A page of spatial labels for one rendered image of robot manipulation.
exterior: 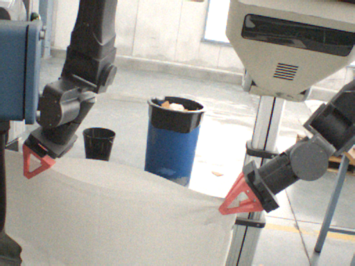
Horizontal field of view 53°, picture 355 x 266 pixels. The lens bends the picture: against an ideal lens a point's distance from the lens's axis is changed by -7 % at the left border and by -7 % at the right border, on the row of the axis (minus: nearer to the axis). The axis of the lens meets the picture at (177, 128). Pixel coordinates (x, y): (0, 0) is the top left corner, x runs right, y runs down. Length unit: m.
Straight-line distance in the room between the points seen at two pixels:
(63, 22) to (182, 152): 6.92
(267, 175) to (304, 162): 0.10
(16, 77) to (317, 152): 0.42
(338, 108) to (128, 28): 8.36
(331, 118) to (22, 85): 0.48
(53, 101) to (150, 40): 8.20
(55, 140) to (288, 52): 0.65
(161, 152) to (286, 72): 1.94
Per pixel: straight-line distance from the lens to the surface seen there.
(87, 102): 0.66
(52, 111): 0.60
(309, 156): 0.57
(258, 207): 0.66
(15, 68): 0.34
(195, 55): 8.66
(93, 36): 0.60
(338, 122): 0.64
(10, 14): 0.44
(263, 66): 1.08
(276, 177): 0.64
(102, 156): 3.27
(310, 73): 1.10
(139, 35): 8.82
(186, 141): 2.89
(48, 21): 9.22
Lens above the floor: 1.32
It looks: 17 degrees down
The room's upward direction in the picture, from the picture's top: 8 degrees clockwise
